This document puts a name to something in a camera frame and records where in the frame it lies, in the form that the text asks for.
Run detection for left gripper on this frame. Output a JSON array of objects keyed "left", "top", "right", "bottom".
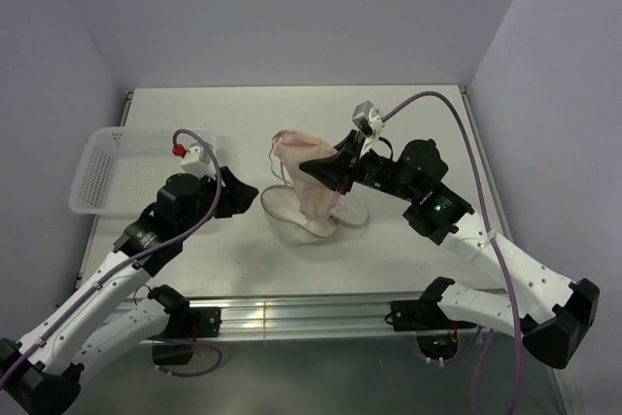
[{"left": 178, "top": 165, "right": 258, "bottom": 238}]

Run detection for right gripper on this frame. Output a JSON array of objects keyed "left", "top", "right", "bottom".
[{"left": 299, "top": 128, "right": 419, "bottom": 201}]

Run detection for pink bra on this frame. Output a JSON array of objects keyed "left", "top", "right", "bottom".
[{"left": 268, "top": 130, "right": 340, "bottom": 222}]

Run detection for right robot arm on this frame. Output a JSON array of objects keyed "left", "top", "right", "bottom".
[{"left": 299, "top": 130, "right": 600, "bottom": 369}]

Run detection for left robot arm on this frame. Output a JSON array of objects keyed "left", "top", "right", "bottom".
[{"left": 1, "top": 167, "right": 259, "bottom": 414}]

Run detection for white plastic basket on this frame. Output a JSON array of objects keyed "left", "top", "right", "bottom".
[{"left": 68, "top": 126, "right": 198, "bottom": 217}]

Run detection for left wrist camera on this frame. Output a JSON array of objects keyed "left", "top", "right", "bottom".
[{"left": 180, "top": 144, "right": 215, "bottom": 178}]

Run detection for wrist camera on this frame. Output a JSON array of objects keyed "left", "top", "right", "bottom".
[
  {"left": 352, "top": 101, "right": 385, "bottom": 145},
  {"left": 180, "top": 144, "right": 215, "bottom": 178}
]

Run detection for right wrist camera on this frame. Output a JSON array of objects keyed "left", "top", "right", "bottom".
[{"left": 352, "top": 101, "right": 385, "bottom": 145}]

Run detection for aluminium frame rail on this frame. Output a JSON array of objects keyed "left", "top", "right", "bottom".
[{"left": 46, "top": 291, "right": 506, "bottom": 343}]

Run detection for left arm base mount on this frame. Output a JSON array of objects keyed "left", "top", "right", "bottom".
[{"left": 152, "top": 306, "right": 222, "bottom": 367}]

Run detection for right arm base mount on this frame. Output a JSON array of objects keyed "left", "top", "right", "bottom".
[{"left": 384, "top": 299, "right": 477, "bottom": 361}]

